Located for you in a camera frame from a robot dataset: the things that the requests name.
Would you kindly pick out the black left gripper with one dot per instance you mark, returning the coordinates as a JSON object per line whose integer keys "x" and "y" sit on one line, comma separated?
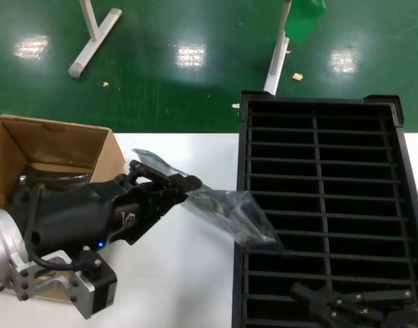
{"x": 78, "y": 212}

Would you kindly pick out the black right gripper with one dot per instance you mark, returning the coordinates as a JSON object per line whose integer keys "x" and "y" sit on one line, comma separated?
{"x": 410, "y": 317}

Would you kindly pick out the grey antistatic bag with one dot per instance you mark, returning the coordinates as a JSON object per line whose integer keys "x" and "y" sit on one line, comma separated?
{"x": 225, "y": 205}

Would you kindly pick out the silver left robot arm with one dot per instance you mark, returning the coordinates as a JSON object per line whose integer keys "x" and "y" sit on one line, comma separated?
{"x": 3, "y": 239}

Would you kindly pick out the bagged graphics card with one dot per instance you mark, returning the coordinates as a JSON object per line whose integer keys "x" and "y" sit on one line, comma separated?
{"x": 68, "y": 181}

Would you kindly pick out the black slotted container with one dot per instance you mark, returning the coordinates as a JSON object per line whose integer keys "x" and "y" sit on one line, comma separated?
{"x": 239, "y": 273}

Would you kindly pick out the brown cardboard box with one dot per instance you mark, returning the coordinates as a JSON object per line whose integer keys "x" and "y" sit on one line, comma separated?
{"x": 58, "y": 143}

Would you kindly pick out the small white floor bit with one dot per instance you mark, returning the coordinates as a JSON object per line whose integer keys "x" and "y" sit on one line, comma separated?
{"x": 234, "y": 106}

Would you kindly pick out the white T-foot table leg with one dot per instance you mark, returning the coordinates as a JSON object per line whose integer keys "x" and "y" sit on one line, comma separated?
{"x": 89, "y": 51}
{"x": 276, "y": 65}

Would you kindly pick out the large tan paper scrap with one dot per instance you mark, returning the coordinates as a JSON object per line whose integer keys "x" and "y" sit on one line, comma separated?
{"x": 297, "y": 77}

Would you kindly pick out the green tablecloth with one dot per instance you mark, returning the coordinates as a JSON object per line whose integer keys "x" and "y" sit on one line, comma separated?
{"x": 304, "y": 20}

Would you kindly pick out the wrist camera on silver bracket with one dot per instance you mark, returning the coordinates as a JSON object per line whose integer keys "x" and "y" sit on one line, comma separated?
{"x": 95, "y": 283}

